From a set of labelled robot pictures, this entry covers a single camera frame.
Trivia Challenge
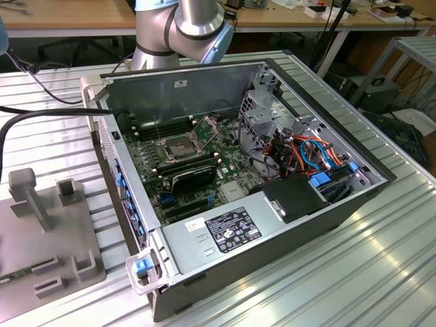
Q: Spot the thick black cable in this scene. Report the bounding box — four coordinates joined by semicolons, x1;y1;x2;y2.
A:
0;104;112;191

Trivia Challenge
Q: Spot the black expansion slot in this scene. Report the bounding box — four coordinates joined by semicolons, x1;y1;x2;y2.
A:
163;198;207;211
166;205;209;219

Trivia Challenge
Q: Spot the black plastic shroud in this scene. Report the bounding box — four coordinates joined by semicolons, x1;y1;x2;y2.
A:
247;176;333;225

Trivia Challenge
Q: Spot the silver power supply unit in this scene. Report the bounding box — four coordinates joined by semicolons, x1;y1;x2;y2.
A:
161;192;290;277

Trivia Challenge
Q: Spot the thin black camera cable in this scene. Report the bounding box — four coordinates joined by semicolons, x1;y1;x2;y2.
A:
5;47;84;105

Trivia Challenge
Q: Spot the wooden desk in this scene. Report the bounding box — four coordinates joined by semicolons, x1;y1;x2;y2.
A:
0;0;139;39
217;0;436;69

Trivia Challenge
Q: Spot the black internal cable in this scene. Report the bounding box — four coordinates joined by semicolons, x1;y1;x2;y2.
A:
112;108;139;132

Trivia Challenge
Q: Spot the green RAM stick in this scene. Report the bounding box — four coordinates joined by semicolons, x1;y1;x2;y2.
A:
0;269;34;284

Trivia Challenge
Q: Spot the white box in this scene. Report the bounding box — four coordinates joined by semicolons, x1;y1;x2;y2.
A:
304;5;350;20

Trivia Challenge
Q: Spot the blue release latch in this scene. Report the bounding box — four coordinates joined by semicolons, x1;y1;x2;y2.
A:
134;258;152;275

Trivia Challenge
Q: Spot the CPU socket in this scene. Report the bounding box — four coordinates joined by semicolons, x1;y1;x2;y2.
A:
155;134;211;164

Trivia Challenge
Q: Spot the black graphics card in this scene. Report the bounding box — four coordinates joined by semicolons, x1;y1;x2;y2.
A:
169;166;218;196

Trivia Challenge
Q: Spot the blue wire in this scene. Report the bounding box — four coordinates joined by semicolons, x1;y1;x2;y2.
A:
299;137;334;170

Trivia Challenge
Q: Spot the grey parts rack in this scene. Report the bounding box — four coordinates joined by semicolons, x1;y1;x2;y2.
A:
0;166;107;323

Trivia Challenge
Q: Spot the black box with handle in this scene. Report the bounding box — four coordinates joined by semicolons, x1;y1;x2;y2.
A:
342;75;403;115

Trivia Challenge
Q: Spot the green motherboard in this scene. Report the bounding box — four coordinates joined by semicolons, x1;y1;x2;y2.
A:
117;112;273;228

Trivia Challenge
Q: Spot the metal socket cover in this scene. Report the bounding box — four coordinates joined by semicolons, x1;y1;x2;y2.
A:
190;115;221;146

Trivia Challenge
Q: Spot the silver metal drive cage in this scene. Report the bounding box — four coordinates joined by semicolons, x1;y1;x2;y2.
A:
238;61;300;154

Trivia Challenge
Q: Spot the black RAM slot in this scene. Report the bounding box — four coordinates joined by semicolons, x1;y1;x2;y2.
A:
136;125;197;141
133;122;195;137
156;157;221;173
131;115;191;129
131;119;193;133
155;153;219;170
159;162;221;176

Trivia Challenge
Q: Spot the open dark PC case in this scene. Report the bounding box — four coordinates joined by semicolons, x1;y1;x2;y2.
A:
80;57;398;323

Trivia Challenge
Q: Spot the silver chipset heatsink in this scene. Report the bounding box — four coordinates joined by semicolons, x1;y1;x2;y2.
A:
219;182;249;202

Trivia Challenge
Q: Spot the hard disk in blue carrier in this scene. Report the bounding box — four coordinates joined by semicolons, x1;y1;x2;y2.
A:
308;162;364;205

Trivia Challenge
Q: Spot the metal slat shelf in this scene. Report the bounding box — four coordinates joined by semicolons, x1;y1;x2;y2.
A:
350;35;436;110

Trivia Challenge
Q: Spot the orange black wire bundle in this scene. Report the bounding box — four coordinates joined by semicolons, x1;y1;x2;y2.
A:
262;133;349;178

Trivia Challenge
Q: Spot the black chair base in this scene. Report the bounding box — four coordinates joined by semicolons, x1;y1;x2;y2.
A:
35;33;120;64

